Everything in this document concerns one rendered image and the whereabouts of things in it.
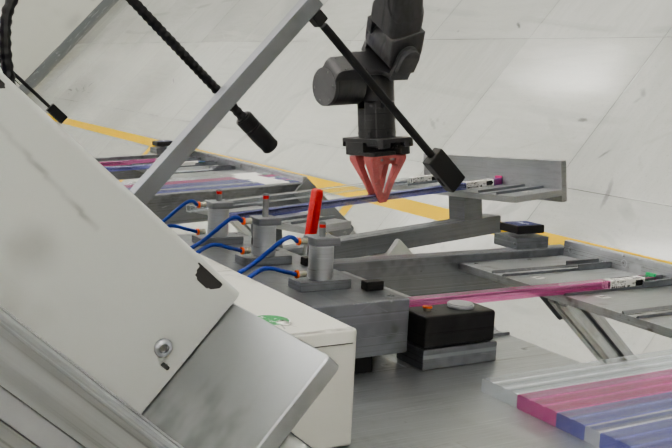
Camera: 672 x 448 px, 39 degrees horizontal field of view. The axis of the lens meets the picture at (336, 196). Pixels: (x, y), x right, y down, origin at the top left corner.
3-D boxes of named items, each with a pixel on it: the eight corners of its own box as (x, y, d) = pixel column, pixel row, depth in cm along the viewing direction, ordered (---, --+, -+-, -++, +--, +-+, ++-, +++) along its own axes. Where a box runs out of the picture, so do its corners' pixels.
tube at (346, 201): (496, 183, 161) (496, 177, 161) (502, 184, 160) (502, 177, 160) (229, 220, 133) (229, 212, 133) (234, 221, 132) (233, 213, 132)
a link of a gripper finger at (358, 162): (376, 206, 142) (374, 143, 140) (349, 202, 147) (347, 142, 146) (413, 202, 145) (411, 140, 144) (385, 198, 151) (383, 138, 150)
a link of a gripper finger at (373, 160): (373, 206, 142) (371, 143, 141) (346, 202, 148) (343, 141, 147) (409, 201, 146) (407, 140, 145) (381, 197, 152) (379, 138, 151)
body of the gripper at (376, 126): (380, 152, 140) (378, 101, 139) (341, 149, 148) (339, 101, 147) (415, 149, 143) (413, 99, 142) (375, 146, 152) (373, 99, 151)
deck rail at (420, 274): (556, 285, 141) (560, 244, 141) (566, 288, 140) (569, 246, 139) (77, 330, 105) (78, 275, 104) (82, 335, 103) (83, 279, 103)
